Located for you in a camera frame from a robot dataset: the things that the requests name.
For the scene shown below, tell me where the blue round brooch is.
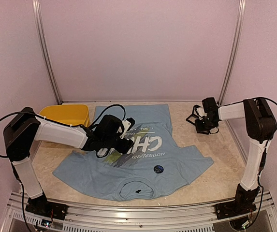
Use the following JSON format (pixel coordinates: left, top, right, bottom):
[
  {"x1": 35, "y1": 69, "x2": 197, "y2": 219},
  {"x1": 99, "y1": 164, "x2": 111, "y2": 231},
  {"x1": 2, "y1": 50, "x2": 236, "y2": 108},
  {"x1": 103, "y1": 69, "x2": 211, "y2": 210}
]
[{"x1": 153, "y1": 165, "x2": 164, "y2": 174}]

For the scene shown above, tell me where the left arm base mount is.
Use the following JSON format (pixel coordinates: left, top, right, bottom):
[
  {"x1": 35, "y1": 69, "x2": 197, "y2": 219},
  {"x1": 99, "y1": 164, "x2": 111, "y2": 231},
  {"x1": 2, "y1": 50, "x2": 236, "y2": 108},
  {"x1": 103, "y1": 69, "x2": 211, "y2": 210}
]
[{"x1": 25, "y1": 202, "x2": 68, "y2": 220}]

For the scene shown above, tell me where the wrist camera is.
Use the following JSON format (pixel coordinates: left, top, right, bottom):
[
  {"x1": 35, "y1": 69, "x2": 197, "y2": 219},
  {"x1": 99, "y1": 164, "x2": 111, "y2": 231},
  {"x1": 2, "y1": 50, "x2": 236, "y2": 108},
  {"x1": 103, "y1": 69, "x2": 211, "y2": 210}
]
[
  {"x1": 193, "y1": 105, "x2": 207, "y2": 119},
  {"x1": 117, "y1": 117, "x2": 135, "y2": 139}
]

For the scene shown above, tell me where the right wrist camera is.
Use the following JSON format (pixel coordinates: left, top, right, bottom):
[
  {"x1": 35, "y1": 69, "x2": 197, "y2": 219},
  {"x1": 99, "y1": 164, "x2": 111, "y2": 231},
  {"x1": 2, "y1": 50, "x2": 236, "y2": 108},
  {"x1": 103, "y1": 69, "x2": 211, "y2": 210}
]
[{"x1": 193, "y1": 105, "x2": 207, "y2": 119}]

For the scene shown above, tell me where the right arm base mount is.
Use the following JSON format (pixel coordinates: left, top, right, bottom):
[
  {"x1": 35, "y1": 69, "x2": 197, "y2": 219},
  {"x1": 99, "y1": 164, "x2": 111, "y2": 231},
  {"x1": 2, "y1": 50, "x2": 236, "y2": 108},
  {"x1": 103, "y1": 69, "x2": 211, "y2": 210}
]
[{"x1": 215, "y1": 201, "x2": 257, "y2": 220}]

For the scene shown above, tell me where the right aluminium frame post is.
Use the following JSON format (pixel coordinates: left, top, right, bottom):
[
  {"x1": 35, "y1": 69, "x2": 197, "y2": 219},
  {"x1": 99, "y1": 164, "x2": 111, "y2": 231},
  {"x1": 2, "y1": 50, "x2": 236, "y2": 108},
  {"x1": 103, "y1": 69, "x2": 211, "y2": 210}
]
[{"x1": 218, "y1": 0, "x2": 247, "y2": 105}]

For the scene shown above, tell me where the left aluminium frame post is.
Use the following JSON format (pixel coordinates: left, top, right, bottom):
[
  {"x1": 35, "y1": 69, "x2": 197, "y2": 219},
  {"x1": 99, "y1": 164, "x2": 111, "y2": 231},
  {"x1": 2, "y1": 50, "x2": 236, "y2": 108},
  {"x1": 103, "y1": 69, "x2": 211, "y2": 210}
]
[{"x1": 32, "y1": 0, "x2": 63, "y2": 105}]

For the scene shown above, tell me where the black display box left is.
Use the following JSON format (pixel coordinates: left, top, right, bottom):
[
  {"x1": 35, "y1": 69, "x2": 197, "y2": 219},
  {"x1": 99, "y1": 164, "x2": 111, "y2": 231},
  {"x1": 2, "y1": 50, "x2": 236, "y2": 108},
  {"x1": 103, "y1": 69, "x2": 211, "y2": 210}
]
[{"x1": 186, "y1": 105, "x2": 201, "y2": 126}]

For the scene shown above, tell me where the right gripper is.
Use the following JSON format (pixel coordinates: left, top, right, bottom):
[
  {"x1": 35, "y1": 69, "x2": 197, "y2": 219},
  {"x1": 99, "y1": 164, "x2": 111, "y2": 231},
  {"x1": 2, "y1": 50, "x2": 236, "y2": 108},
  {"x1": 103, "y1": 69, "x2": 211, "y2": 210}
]
[{"x1": 195, "y1": 116, "x2": 218, "y2": 132}]

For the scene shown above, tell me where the yellow plastic basket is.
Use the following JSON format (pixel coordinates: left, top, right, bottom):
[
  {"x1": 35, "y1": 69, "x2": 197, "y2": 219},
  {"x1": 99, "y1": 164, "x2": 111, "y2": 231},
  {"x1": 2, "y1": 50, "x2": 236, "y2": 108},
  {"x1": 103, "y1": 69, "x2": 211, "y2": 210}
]
[{"x1": 38, "y1": 104, "x2": 91, "y2": 145}]

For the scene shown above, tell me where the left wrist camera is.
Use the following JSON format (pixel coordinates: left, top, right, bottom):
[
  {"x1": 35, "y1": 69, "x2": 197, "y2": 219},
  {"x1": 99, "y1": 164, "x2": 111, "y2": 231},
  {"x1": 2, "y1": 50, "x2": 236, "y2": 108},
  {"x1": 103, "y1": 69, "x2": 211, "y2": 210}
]
[{"x1": 117, "y1": 117, "x2": 135, "y2": 139}]

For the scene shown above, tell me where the aluminium frame post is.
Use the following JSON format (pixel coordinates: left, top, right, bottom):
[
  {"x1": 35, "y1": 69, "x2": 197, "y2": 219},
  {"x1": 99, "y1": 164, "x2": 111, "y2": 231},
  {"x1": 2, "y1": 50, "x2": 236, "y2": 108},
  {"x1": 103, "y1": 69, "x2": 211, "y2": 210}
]
[
  {"x1": 32, "y1": 0, "x2": 63, "y2": 105},
  {"x1": 218, "y1": 0, "x2": 247, "y2": 105}
]

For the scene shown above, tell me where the front aluminium rail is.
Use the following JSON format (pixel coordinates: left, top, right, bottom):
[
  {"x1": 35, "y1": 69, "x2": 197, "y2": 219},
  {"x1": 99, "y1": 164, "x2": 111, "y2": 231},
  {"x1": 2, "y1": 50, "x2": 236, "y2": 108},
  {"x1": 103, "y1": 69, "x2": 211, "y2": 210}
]
[{"x1": 0, "y1": 190, "x2": 277, "y2": 232}]

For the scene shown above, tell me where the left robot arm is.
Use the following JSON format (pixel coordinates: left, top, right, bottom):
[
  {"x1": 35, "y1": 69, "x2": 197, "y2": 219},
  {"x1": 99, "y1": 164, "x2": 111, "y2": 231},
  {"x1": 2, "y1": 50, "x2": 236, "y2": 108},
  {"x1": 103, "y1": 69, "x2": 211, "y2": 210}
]
[{"x1": 3, "y1": 107, "x2": 135, "y2": 215}]

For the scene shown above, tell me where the light blue printed t-shirt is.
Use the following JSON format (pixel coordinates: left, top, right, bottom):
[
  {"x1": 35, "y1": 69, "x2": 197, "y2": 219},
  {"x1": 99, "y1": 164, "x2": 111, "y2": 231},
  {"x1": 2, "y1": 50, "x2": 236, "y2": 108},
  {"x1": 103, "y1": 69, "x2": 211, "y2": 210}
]
[{"x1": 53, "y1": 104, "x2": 213, "y2": 201}]

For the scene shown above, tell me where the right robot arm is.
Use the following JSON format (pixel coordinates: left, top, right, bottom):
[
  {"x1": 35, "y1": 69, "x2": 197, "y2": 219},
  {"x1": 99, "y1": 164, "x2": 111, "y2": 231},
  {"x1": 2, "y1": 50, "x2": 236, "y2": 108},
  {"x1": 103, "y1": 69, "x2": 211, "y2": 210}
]
[{"x1": 191, "y1": 97, "x2": 277, "y2": 219}]

